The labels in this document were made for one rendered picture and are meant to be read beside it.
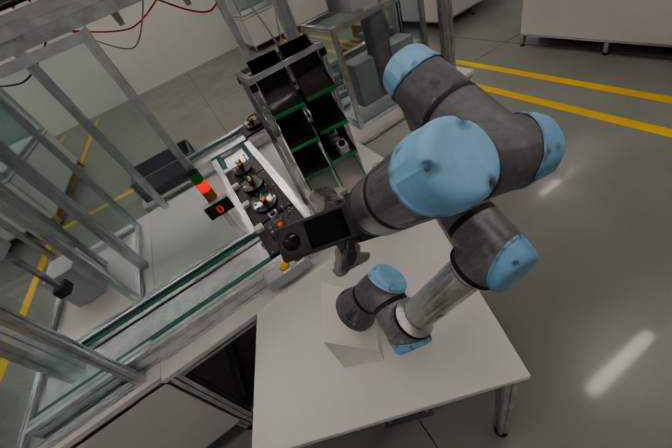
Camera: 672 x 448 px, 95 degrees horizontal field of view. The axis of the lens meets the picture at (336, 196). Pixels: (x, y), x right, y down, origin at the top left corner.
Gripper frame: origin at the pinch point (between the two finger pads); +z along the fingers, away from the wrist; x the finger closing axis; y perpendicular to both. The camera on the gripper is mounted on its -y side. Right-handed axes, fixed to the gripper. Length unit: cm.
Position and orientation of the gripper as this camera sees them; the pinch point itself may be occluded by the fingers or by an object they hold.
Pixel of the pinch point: (320, 235)
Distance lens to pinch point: 55.1
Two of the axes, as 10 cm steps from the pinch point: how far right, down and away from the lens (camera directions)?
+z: -2.9, 2.7, 9.2
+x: -3.2, -9.3, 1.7
